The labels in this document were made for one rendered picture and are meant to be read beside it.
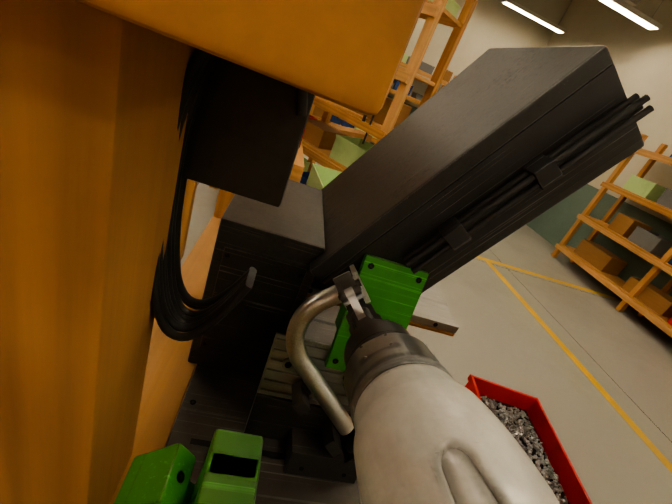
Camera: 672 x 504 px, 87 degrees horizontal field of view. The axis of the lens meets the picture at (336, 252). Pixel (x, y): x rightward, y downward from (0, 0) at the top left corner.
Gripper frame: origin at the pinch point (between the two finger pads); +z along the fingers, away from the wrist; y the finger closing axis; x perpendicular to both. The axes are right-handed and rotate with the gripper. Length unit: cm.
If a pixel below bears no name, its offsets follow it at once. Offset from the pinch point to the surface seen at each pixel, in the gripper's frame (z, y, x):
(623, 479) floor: 101, -235, -101
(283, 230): 11.3, 11.2, 5.5
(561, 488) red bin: 8, -70, -24
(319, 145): 320, 19, -38
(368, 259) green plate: 4.2, 2.2, -5.1
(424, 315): 17.1, -19.5, -12.2
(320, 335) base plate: 35.5, -22.4, 11.8
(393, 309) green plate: 4.3, -7.9, -5.4
